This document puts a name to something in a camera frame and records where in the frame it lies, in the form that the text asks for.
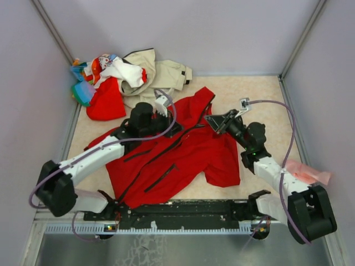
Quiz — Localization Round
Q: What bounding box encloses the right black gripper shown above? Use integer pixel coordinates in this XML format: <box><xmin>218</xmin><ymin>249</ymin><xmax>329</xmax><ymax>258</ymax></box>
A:
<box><xmin>205</xmin><ymin>109</ymin><xmax>251</xmax><ymax>150</ymax></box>

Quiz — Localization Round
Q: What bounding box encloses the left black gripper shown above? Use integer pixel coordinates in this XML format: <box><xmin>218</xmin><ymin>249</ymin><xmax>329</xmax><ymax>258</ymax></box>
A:
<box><xmin>140</xmin><ymin>108</ymin><xmax>184</xmax><ymax>137</ymax></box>

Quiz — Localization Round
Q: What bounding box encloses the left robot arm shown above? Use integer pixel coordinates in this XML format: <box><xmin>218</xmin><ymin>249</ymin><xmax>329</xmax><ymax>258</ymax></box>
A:
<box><xmin>30</xmin><ymin>103</ymin><xmax>177</xmax><ymax>220</ymax></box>

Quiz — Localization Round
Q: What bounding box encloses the pink cloth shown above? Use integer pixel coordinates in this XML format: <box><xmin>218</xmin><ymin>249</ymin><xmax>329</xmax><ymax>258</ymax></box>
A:
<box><xmin>285</xmin><ymin>159</ymin><xmax>332</xmax><ymax>185</ymax></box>

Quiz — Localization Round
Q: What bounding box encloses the red cloth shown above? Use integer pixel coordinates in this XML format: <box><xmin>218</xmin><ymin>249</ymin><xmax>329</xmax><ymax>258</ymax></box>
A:
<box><xmin>86</xmin><ymin>77</ymin><xmax>126</xmax><ymax>121</ymax></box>

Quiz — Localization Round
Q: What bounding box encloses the red zip jacket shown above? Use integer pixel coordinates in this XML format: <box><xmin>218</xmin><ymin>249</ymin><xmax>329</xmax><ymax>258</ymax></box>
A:
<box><xmin>84</xmin><ymin>86</ymin><xmax>241</xmax><ymax>209</ymax></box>

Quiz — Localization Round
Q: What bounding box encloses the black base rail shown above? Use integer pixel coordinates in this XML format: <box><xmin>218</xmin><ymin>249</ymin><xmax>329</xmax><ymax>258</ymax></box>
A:
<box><xmin>84</xmin><ymin>199</ymin><xmax>263</xmax><ymax>231</ymax></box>

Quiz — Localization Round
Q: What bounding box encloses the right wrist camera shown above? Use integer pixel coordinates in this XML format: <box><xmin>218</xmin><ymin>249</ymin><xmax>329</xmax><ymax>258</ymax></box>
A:
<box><xmin>236</xmin><ymin>98</ymin><xmax>251</xmax><ymax>116</ymax></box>

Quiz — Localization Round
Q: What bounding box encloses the colourful striped cloth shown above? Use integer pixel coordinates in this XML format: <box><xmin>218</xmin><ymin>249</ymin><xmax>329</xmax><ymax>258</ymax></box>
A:
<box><xmin>70</xmin><ymin>59</ymin><xmax>96</xmax><ymax>107</ymax></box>

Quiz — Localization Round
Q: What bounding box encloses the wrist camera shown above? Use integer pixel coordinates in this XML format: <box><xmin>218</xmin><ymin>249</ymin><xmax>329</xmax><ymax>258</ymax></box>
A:
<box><xmin>236</xmin><ymin>98</ymin><xmax>251</xmax><ymax>116</ymax></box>
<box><xmin>154</xmin><ymin>95</ymin><xmax>171</xmax><ymax>117</ymax></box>

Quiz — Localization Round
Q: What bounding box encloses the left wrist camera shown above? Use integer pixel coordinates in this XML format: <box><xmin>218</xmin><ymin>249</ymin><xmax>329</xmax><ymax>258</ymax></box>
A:
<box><xmin>154</xmin><ymin>95</ymin><xmax>171</xmax><ymax>117</ymax></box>

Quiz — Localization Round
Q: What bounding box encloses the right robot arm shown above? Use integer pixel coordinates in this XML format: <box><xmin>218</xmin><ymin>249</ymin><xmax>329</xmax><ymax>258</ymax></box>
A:
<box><xmin>205</xmin><ymin>109</ymin><xmax>337</xmax><ymax>244</ymax></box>

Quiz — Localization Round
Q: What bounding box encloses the white printed shirt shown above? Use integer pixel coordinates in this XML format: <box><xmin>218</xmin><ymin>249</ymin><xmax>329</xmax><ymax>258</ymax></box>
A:
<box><xmin>81</xmin><ymin>54</ymin><xmax>147</xmax><ymax>89</ymax></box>

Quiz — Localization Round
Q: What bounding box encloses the aluminium frame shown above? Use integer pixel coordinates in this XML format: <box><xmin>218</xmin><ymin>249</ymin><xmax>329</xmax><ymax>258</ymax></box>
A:
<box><xmin>35</xmin><ymin>1</ymin><xmax>354</xmax><ymax>265</ymax></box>

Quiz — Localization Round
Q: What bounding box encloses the beige jacket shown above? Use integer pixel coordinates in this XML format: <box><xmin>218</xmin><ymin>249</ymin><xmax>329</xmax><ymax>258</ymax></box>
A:
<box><xmin>120</xmin><ymin>48</ymin><xmax>192</xmax><ymax>108</ymax></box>

